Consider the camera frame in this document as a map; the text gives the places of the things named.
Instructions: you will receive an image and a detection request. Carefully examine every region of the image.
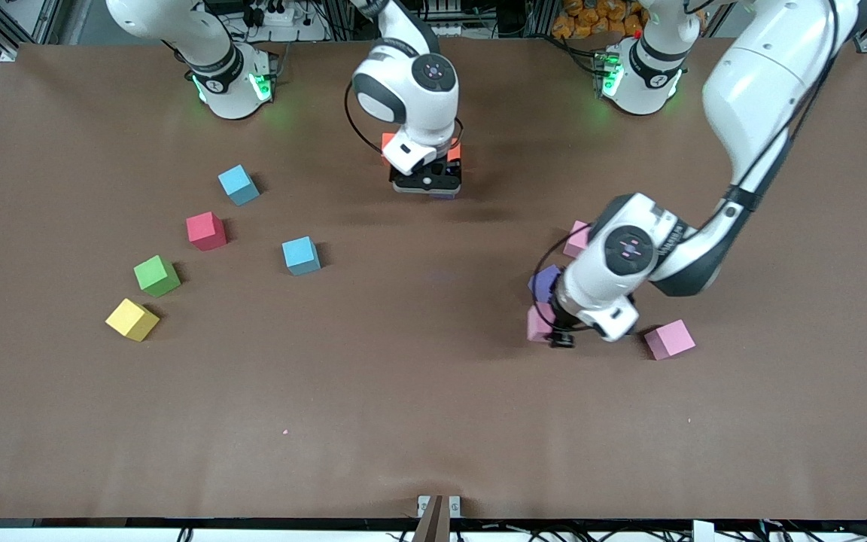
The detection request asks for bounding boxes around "brown table cover sheet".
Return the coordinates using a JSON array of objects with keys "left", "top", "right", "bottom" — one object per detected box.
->
[{"left": 0, "top": 38, "right": 867, "bottom": 522}]

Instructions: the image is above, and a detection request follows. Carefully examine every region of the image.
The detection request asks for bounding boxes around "blue foam cube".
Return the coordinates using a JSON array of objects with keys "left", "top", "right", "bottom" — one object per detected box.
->
[
  {"left": 282, "top": 236, "right": 322, "bottom": 276},
  {"left": 218, "top": 165, "right": 261, "bottom": 206}
]

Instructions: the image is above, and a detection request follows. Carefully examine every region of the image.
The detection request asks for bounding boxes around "grey electronics box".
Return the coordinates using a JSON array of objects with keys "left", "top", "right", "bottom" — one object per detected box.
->
[{"left": 433, "top": 0, "right": 464, "bottom": 37}]

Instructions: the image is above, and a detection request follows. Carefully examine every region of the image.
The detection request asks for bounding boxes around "red foam cube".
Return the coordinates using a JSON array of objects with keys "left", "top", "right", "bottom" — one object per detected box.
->
[{"left": 186, "top": 212, "right": 228, "bottom": 251}]

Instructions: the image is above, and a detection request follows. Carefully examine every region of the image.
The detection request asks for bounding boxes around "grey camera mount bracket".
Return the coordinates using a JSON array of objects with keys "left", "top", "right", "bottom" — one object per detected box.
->
[{"left": 412, "top": 495, "right": 463, "bottom": 542}]

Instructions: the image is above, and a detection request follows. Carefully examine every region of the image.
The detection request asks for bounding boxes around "pink foam cube with notch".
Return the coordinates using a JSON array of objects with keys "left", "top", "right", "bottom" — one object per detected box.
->
[{"left": 563, "top": 221, "right": 592, "bottom": 259}]

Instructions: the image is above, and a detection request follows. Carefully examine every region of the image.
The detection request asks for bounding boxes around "orange bag pile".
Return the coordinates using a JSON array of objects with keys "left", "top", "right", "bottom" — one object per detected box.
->
[{"left": 552, "top": 0, "right": 649, "bottom": 40}]

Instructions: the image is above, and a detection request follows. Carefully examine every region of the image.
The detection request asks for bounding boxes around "green foam cube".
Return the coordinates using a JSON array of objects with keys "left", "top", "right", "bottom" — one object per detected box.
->
[{"left": 133, "top": 255, "right": 181, "bottom": 297}]

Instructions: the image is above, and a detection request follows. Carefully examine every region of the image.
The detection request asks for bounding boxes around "white power strip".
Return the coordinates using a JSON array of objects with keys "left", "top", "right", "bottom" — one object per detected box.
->
[{"left": 244, "top": 0, "right": 297, "bottom": 28}]

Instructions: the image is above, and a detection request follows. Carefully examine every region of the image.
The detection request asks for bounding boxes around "yellow foam cube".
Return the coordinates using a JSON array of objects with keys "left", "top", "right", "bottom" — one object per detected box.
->
[{"left": 105, "top": 298, "right": 160, "bottom": 343}]

